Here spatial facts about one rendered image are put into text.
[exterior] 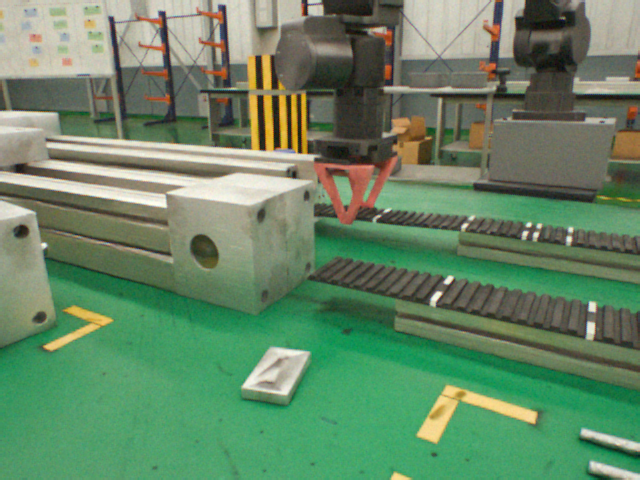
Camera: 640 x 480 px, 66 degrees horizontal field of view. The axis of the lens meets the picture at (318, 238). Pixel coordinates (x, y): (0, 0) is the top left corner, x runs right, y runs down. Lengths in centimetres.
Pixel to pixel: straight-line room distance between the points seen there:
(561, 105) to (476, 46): 736
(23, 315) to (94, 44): 578
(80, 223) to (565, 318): 44
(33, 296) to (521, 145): 78
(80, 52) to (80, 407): 599
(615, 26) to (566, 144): 713
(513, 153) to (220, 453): 78
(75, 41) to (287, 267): 592
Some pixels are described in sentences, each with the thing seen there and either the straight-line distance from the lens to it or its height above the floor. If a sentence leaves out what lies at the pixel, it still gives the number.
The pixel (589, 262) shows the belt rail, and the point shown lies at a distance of 55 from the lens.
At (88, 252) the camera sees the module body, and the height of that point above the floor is 80.
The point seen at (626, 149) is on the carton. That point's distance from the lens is 531.
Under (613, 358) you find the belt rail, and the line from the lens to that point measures 37.
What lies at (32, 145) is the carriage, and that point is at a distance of 75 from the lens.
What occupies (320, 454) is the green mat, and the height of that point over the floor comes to 78.
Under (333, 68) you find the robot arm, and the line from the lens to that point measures 52.
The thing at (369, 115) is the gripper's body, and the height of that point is 93.
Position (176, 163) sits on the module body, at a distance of 70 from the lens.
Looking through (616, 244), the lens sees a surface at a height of 81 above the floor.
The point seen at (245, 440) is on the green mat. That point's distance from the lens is 29.
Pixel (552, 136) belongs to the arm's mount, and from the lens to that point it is 94.
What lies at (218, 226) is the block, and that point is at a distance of 41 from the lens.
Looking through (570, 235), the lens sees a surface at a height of 81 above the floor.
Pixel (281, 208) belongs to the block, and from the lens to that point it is 42.
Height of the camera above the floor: 97
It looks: 19 degrees down
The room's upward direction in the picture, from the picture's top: 1 degrees counter-clockwise
